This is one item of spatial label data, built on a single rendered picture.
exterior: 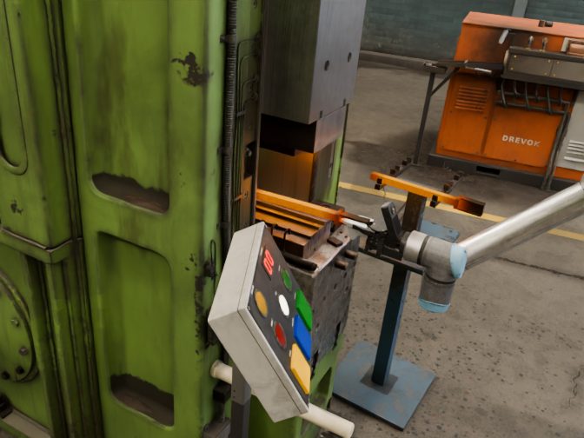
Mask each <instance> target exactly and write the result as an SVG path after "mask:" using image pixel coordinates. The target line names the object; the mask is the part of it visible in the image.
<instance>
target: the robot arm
mask: <svg viewBox="0 0 584 438"><path fill-rule="evenodd" d="M381 210H382V215H383V218H384V221H385V222H384V221H382V220H380V219H377V218H374V217H370V216H363V217H366V218H369V219H370V222H369V225H368V226H367V224H365V223H362V222H357V221H353V220H350V219H347V218H342V219H341V221H342V222H343V223H344V224H346V225H347V226H348V237H349V238H350V239H351V240H354V239H356V237H357V236H368V238H367V240H366V245H365V249H364V251H365V252H368V253H370V254H372V255H375V256H379V257H381V256H382V255H384V256H388V257H391V258H394V259H396V260H398V261H402V258H403V259H404V260H406V261H409V262H413V263H416V264H418V265H421V266H423V273H422V279H421V290H420V294H419V295H418V303H419V305H420V306H421V307H422V308H423V309H425V310H427V311H429V312H432V313H443V312H445V311H447V310H448V306H449V305H450V299H451V296H452V294H453V290H454V287H455V282H456V279H460V278H461V276H462V274H463V272H464V271H466V270H468V269H471V268H473V267H474V266H476V265H479V264H481V263H483V262H485V261H487V260H489V259H491V258H493V257H495V256H498V255H500V254H502V253H504V252H506V251H508V250H510V249H512V248H515V247H517V246H519V245H521V244H523V243H524V242H527V241H529V240H531V239H534V238H536V237H537V236H540V235H542V234H544V233H546V232H548V231H550V230H552V229H555V228H557V227H559V226H561V225H562V224H564V223H566V222H570V221H572V220H573V219H575V218H577V217H579V216H582V215H584V174H583V176H582V178H581V180H580V181H579V182H578V183H576V184H574V185H572V186H570V187H568V188H566V189H564V190H562V191H560V192H558V193H556V194H554V195H552V196H550V197H548V198H546V199H544V200H542V201H540V202H538V203H536V204H534V205H533V206H531V207H529V208H527V209H524V210H523V211H521V212H519V213H517V214H515V215H513V216H510V217H509V218H507V219H505V220H503V221H501V222H498V223H496V224H495V225H493V226H491V227H489V228H487V229H484V230H483V231H481V232H479V233H477V234H475V235H473V236H470V237H469V238H467V239H465V240H463V241H461V242H458V243H451V242H447V241H444V240H442V239H439V238H436V237H432V236H428V235H426V234H423V233H421V232H417V231H412V232H411V233H410V232H406V233H405V234H403V232H402V226H401V224H400V221H399V217H398V215H397V212H396V209H395V204H394V202H385V203H384V204H383V205H382V207H381ZM369 249H370V250H372V249H375V250H377V251H376V254H375V253H372V252H369V251H368V250H369Z"/></svg>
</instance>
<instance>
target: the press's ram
mask: <svg viewBox="0 0 584 438"><path fill-rule="evenodd" d="M365 6H366V0H268V8H267V24H266V39H265V54H264V70H263V85H262V113H263V114H266V115H270V116H276V117H280V118H283V119H288V120H291V121H295V122H299V123H305V124H311V123H312V122H314V121H316V120H318V119H319V117H320V118H322V117H324V116H326V115H327V114H329V113H331V112H333V111H335V110H338V109H339V108H341V107H342V106H343V105H346V104H348V103H351V102H352V101H353V96H354V90H355V78H356V71H357V64H358V58H359V51H360V45H361V38H362V26H363V19H364V13H365Z"/></svg>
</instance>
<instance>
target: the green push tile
mask: <svg viewBox="0 0 584 438"><path fill-rule="evenodd" d="M295 308H296V310H297V312H298V313H299V315H300V317H301V318H302V320H303V322H304V324H305V326H306V327H307V329H308V331H311V330H312V310H311V308H310V306H309V305H308V303H307V301H306V299H305V297H304V296H303V294H302V292H301V290H299V289H298V290H297V294H296V305H295Z"/></svg>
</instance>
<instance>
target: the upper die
mask: <svg viewBox="0 0 584 438"><path fill-rule="evenodd" d="M345 112H346V105H343V106H342V107H341V108H339V109H337V110H335V111H333V112H331V113H329V114H327V115H326V116H324V117H322V118H320V117H319V119H318V120H316V121H314V122H312V123H311V124H305V123H299V122H295V121H291V120H288V119H283V118H280V117H276V116H270V115H266V114H263V113H262V114H261V129H260V140H262V141H265V142H269V143H275V144H278V145H281V146H285V147H289V148H291V149H298V150H301V151H305V152H308V153H311V154H314V153H315V152H317V151H319V150H320V149H322V148H324V147H325V146H327V145H328V144H330V143H332V142H333V141H334V140H336V139H337V138H339V137H341V136H342V132H343V126H344V119H345Z"/></svg>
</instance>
